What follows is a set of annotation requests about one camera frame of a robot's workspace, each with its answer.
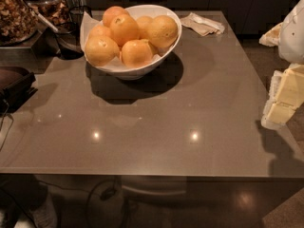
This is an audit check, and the white paper bowl liner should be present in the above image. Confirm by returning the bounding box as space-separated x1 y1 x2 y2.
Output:
81 13 163 78

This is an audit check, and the orange at bowl top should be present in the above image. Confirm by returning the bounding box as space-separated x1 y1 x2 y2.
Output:
103 6 128 27

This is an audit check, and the white shoe under table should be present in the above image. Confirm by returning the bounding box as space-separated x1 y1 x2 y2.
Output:
30 195 58 228

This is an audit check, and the black cable under table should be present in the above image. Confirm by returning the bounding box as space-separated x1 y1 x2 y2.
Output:
37 176 131 228

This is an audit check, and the large glass snack jar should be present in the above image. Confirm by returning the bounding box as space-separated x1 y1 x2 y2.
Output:
0 0 37 47

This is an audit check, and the black cable at left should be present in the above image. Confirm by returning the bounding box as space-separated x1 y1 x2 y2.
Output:
0 98 15 152

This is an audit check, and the crumpled paper napkin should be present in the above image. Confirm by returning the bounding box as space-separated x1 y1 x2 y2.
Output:
180 12 225 36

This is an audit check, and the dark glass cup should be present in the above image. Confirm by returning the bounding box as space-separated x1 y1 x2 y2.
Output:
55 6 91 60

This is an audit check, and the white ceramic bowl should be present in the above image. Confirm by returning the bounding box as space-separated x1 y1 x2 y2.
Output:
80 5 181 80

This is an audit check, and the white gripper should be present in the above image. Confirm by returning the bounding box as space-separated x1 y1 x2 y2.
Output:
259 0 304 130

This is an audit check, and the small orange at left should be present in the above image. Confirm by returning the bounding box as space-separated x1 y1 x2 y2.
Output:
88 25 112 38

